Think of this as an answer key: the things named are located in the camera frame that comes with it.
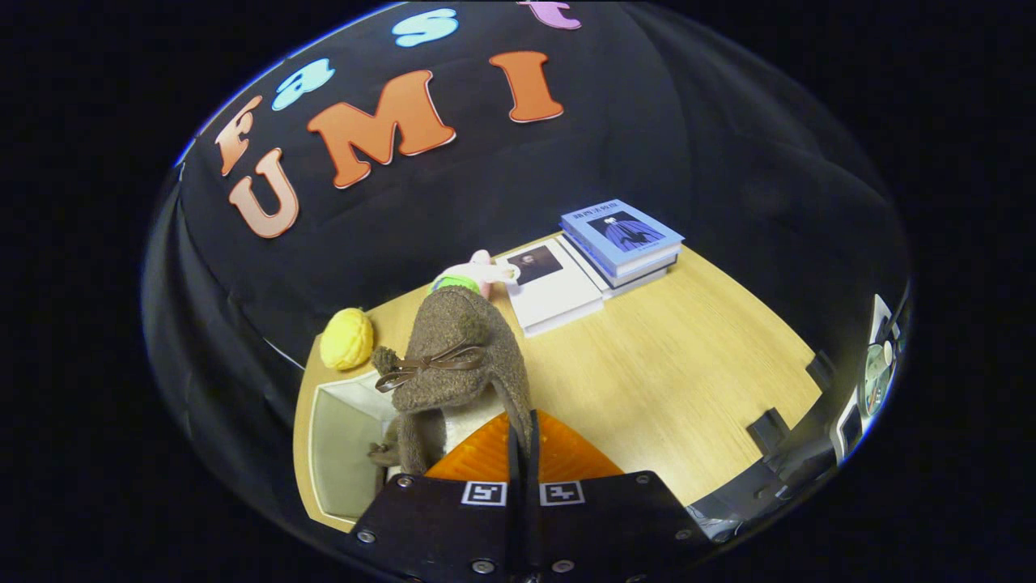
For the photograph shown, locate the beige fabric storage box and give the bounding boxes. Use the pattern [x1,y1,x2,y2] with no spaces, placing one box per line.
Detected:
[308,371,519,523]

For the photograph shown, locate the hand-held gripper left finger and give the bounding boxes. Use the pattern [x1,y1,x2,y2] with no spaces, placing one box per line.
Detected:
[344,411,527,583]

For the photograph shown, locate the blue cover book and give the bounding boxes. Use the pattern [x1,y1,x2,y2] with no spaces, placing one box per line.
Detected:
[560,199,685,276]

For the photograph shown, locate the green and pink plush toy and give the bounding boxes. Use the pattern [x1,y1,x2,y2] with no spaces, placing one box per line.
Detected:
[429,249,520,299]

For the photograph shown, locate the thin blue spine book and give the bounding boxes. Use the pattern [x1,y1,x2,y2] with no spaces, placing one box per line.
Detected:
[563,231,679,298]

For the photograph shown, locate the yellow bumpy plush ball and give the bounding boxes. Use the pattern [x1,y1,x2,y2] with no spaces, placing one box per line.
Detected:
[319,308,375,372]

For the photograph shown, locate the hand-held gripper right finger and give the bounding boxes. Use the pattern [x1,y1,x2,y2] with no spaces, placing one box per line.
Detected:
[530,411,713,583]

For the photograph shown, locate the black table edge bracket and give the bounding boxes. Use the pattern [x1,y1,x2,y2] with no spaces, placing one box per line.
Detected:
[805,350,839,389]
[746,407,790,454]

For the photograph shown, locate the white portrait cover book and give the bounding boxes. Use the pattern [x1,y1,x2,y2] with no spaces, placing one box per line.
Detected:
[502,237,606,338]

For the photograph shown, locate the brown fuzzy loafer shoe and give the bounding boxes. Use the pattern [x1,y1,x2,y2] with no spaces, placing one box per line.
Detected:
[371,285,535,462]
[368,413,448,477]

